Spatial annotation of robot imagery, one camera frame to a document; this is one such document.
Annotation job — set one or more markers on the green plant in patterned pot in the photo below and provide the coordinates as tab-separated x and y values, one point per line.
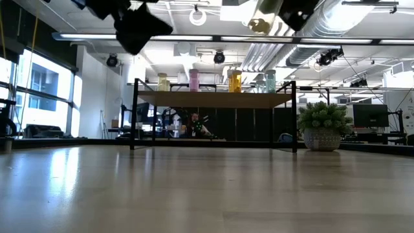
323	123

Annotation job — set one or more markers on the silver ventilation duct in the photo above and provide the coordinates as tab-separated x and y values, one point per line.
339	13

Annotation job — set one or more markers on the wooden shelf black metal legs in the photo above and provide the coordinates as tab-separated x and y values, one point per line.
210	99

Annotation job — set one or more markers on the black track light cluster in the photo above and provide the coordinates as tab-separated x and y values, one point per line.
328	57

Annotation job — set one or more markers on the black couch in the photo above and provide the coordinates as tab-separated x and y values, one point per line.
42	131

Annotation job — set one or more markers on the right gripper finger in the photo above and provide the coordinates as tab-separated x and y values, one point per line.
299	13

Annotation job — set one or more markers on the long ceiling light strip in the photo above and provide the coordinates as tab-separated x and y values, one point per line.
194	37

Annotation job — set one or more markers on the small cardboard box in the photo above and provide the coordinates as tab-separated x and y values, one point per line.
114	123

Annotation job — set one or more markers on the pink medicine bottle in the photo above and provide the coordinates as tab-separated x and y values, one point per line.
194	81

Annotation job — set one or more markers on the person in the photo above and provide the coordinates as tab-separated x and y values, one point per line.
195	127

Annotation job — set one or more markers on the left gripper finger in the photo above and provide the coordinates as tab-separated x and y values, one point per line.
134	43
145	24

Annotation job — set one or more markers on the black ceiling spotlight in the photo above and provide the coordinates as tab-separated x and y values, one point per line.
219	57
112	60

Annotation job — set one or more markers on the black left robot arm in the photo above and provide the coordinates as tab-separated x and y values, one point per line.
97	6

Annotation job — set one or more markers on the black aluminium table frame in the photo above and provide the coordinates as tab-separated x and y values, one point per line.
106	141

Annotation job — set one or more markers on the black computer monitor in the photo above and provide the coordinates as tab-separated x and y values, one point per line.
370	115

